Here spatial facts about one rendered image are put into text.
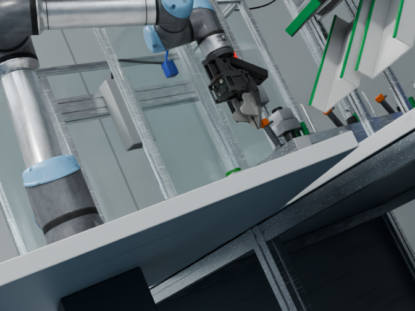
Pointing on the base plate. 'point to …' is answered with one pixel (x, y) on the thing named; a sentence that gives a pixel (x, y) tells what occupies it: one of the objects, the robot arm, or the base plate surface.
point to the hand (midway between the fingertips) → (259, 123)
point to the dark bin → (305, 16)
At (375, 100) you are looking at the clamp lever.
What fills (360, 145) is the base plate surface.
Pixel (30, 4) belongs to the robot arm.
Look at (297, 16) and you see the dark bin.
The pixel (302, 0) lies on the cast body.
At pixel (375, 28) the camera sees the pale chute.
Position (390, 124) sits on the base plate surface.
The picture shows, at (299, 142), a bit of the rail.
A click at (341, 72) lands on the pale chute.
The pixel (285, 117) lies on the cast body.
